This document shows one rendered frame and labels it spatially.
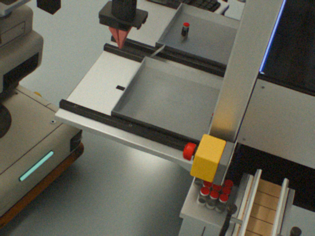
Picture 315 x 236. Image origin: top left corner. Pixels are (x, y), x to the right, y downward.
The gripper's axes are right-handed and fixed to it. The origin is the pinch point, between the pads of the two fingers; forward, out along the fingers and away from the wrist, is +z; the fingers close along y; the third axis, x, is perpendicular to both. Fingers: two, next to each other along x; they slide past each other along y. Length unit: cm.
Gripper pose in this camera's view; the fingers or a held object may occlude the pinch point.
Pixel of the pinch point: (121, 44)
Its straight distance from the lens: 123.2
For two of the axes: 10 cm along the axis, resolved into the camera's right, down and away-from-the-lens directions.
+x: 3.3, -6.3, 7.0
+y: 9.4, 3.1, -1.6
